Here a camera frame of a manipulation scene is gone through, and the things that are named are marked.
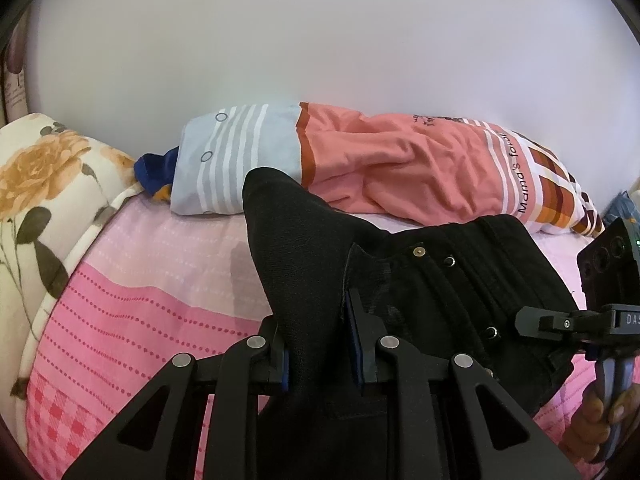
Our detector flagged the floral pillow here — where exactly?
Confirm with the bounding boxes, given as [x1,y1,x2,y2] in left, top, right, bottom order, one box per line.
[0,112,146,411]

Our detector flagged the dark blue cloth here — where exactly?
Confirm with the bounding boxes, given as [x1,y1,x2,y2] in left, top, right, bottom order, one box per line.
[134,146,181,203]

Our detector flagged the black pants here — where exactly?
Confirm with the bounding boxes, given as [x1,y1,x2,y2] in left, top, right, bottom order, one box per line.
[242,166,593,480]

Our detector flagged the person's right hand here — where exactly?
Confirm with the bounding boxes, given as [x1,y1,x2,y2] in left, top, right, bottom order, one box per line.
[557,385,640,466]

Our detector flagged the wall poster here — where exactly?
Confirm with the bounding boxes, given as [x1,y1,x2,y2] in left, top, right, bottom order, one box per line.
[2,25,28,123]

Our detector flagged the pink bedsheet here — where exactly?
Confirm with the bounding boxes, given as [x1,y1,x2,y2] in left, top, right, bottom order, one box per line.
[25,195,640,480]

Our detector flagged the light blue cloth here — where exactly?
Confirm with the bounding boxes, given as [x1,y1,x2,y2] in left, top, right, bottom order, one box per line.
[604,191,638,227]

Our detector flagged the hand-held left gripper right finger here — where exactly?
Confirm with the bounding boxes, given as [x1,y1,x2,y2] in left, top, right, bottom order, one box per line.
[346,288,585,480]

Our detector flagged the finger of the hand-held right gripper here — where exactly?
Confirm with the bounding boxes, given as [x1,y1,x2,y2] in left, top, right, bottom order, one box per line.
[515,305,605,340]

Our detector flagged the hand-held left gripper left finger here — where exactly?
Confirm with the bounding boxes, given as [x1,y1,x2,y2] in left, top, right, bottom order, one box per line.
[61,316,291,480]

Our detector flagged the salmon striped bolster pillow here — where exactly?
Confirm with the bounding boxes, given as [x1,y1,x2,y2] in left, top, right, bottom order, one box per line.
[170,101,606,238]

